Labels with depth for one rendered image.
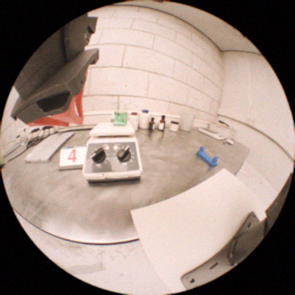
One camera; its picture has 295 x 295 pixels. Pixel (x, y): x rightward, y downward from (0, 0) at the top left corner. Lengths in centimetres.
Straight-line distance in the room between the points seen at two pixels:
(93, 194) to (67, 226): 9
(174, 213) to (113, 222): 10
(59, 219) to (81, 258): 8
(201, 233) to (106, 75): 82
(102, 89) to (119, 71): 18
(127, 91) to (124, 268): 78
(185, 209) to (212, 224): 6
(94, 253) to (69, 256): 5
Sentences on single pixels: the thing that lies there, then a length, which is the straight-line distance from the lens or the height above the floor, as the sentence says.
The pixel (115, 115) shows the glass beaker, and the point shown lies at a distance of 26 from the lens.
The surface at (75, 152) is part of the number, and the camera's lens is 29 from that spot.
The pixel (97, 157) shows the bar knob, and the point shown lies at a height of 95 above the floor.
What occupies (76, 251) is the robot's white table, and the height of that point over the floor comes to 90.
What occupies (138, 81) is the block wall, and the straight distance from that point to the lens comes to 74.
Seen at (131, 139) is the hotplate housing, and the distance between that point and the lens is 22.
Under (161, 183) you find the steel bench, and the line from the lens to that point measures 20.
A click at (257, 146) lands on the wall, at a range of 148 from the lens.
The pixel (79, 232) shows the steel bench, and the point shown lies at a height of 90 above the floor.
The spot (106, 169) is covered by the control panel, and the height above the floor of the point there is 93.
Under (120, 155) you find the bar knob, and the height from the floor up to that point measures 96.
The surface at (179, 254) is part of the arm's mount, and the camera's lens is 15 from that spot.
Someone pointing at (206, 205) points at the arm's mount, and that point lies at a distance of 19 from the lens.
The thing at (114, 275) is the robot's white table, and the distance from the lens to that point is 17.
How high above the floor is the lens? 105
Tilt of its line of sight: 27 degrees down
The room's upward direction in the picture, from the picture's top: 7 degrees clockwise
